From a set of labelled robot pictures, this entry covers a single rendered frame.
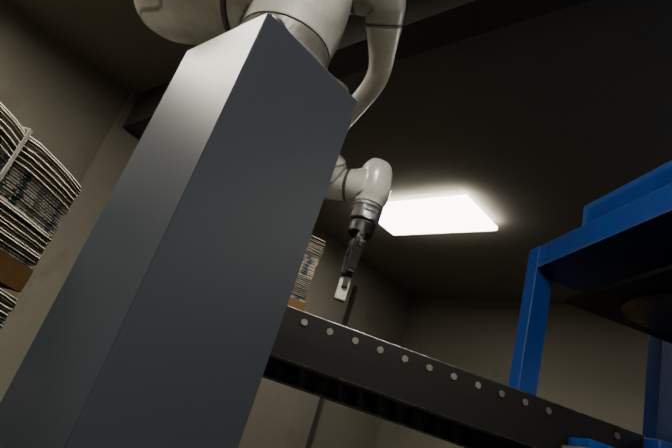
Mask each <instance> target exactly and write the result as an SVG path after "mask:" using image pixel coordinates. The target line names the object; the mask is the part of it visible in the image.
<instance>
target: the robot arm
mask: <svg viewBox="0 0 672 448"><path fill-rule="evenodd" d="M134 5H135V8H136V10H137V12H138V14H139V16H140V17H141V19H142V21H143V22H144V24H145V25H146V26H147V27H149V28H150V29H151V30H152V31H154V32H155V33H157V34H158V35H160V36H162V37H164V38H166V39H168V40H170V41H173V42H177V43H182V44H189V45H196V46H198V45H200V44H203V43H205V42H207V41H209V40H211V39H213V38H215V37H217V36H219V35H221V34H224V33H226V32H228V31H230V30H232V29H234V28H236V27H238V26H240V25H242V24H245V23H247V22H249V21H251V20H253V19H255V18H257V17H259V16H261V15H264V14H266V13H270V14H271V15H272V16H273V17H274V18H275V19H276V20H277V21H278V22H279V23H280V24H281V25H282V26H283V27H284V28H285V29H286V30H287V31H288V32H289V33H290V34H291V35H292V36H293V37H294V38H295V39H296V40H297V41H298V42H299V43H300V44H301V45H302V46H303V47H304V48H305V49H306V50H307V51H308V52H309V53H310V54H311V55H312V56H313V57H314V58H315V59H316V60H317V61H318V62H319V63H320V64H321V65H322V66H323V67H324V68H325V69H326V70H327V71H328V66H329V64H330V61H331V59H332V57H333V55H334V54H335V52H336V50H337V47H338V45H339V43H340V40H341V38H342V35H343V33H344V30H345V27H346V24H347V21H348V18H349V15H357V16H363V17H365V27H366V35H367V42H368V52H369V66H368V71H367V74H366V76H365V78H364V80H363V81H362V83H361V84H360V86H359V87H358V88H357V90H356V91H355V92H354V93H353V95H352V96H353V97H354V98H355V99H356V100H357V105H356V108H355V111H354V114H353V116H352V119H351V122H350V125H349V128H350V127H351V126H352V125H353V124H354V123H355V122H356V121H357V119H358V118H359V117H360V116H361V115H362V114H363V113H364V112H365V111H366V110H367V108H368V107H369V106H370V105H371V104H372V103H373V102H374V101H375V100H376V98H377V97H378V96H379V95H380V93H381V92H382V90H383V89H384V87H385V85H386V84H387V82H388V79H389V77H390V74H391V71H392V68H393V64H394V59H395V54H396V50H397V46H398V42H399V38H400V34H401V31H402V25H403V19H404V14H405V9H406V0H134ZM328 72H329V71H328ZM329 73H330V72H329ZM330 74H331V73H330ZM331 75H332V74H331ZM332 76H333V75H332ZM333 77H334V76H333ZM334 78H335V77H334ZM335 79H336V80H337V81H338V82H339V83H340V84H341V85H342V86H343V87H344V88H345V89H346V90H347V91H348V92H349V89H348V87H347V86H346V85H345V84H344V83H343V82H341V81H340V80H338V79H337V78H335ZM349 128H348V129H349ZM392 181H393V172H392V168H391V166H390V164H389V163H388V162H386V161H384V160H382V159H379V158H372V159H370V160H369V161H367V162H366V163H365V164H364V165H363V167H362V168H357V169H351V168H348V167H347V165H346V162H345V159H344V158H343V157H342V156H341V155H340V154H339V157H338V160H337V163H336V166H335V169H334V171H333V174H332V177H331V180H330V183H329V186H328V189H327V192H326V195H325V197H324V199H328V200H335V201H347V202H351V203H353V204H352V208H351V212H350V216H349V220H350V222H349V225H348V229H347V233H348V234H349V235H350V236H351V237H352V239H351V240H350V241H349V243H348V249H346V253H345V258H344V262H343V266H342V269H341V273H340V279H339V283H338V286H337V289H336V292H335V295H334V299H335V300H338V301H341V302H345V299H346V296H347V292H348V289H349V286H350V283H351V281H352V276H353V274H354V273H355V270H356V267H357V264H358V261H359V259H360V256H361V253H362V250H363V247H364V245H365V243H366V241H367V240H370V239H371V238H372V235H373V232H374V228H376V227H377V226H378V224H379V220H380V217H381V214H382V210H383V208H384V206H385V205H386V203H387V201H388V199H389V195H390V192H391V187H392Z"/></svg>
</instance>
